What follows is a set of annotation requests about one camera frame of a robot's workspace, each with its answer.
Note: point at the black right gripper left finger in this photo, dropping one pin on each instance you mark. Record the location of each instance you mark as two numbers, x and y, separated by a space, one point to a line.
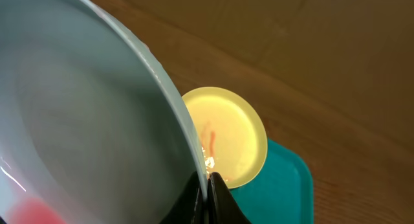
188 208

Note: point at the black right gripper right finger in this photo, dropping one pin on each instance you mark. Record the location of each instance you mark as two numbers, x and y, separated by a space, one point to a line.
222 207

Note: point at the yellow plate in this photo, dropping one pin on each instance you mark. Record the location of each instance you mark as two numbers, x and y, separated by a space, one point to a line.
232 135

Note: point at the light blue plate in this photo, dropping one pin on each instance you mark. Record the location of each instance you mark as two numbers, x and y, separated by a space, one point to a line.
93 130

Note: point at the teal plastic tray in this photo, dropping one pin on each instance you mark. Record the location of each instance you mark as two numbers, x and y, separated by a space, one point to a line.
281 193

